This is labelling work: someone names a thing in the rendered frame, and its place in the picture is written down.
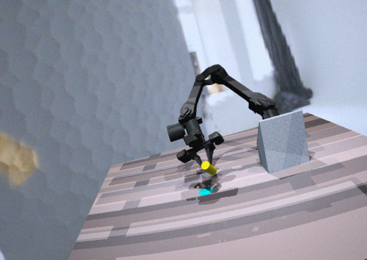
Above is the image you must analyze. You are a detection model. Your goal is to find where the yellow cylinder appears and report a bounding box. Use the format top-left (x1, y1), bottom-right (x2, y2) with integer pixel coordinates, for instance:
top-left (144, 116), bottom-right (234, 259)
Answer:
top-left (201, 161), bottom-right (217, 175)

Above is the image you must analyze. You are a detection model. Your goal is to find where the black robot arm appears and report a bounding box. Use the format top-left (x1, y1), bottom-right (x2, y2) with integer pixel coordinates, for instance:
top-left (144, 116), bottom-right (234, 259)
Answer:
top-left (167, 64), bottom-right (279, 148)

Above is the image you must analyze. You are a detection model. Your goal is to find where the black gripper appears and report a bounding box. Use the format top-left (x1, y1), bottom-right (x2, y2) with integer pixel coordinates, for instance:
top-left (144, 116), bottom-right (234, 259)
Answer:
top-left (177, 131), bottom-right (224, 167)

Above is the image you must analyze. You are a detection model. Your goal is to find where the cyan circle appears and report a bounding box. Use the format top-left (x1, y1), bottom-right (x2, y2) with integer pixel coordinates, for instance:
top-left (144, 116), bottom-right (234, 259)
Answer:
top-left (199, 188), bottom-right (214, 195)

